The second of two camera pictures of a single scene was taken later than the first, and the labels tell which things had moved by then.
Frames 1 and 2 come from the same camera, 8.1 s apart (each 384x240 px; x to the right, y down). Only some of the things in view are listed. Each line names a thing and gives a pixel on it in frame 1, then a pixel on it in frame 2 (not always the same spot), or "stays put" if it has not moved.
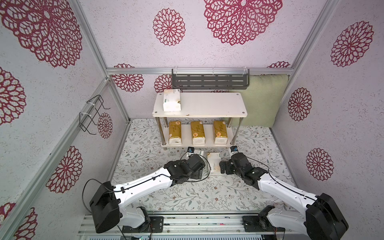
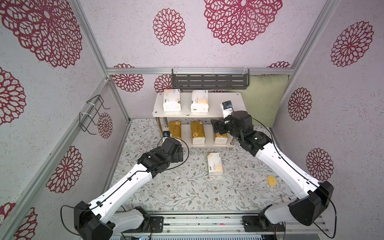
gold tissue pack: (220, 132) stays put
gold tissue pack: (198, 133) stays put
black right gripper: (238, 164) → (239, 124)
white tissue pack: (214, 158) stays put
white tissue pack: (171, 102) stays put
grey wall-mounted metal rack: (210, 78) stays put
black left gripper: (199, 172) → (178, 155)
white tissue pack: (197, 152) → (199, 101)
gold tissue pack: (175, 133) stays put
